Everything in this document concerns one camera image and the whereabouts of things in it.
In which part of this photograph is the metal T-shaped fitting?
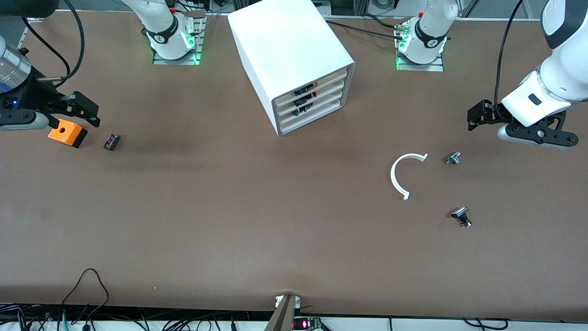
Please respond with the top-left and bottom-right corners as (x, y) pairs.
(451, 207), (472, 228)

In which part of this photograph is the red LED circuit board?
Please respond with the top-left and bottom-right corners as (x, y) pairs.
(293, 316), (322, 331)

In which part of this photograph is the orange button enclosure box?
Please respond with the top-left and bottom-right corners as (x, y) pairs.
(48, 119), (88, 148)

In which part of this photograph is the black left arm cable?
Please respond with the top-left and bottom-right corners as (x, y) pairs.
(494, 0), (524, 113)

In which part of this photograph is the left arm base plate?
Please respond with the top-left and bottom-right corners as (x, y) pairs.
(396, 25), (445, 72)

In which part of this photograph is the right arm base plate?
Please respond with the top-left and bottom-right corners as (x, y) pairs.
(153, 14), (206, 65)

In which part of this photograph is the white C-shaped ring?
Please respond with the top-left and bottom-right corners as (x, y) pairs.
(390, 153), (429, 201)

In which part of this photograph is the black base power cable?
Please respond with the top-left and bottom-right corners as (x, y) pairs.
(324, 14), (406, 40)

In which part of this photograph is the thin black looped cable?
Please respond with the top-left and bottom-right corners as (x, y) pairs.
(61, 268), (110, 308)

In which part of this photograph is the short black cable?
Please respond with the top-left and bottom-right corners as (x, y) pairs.
(462, 317), (510, 331)

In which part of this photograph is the tangled black cable bundle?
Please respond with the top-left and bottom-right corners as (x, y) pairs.
(0, 303), (276, 331)

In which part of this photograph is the brown camera stand post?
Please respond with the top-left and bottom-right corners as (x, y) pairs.
(264, 294), (301, 331)

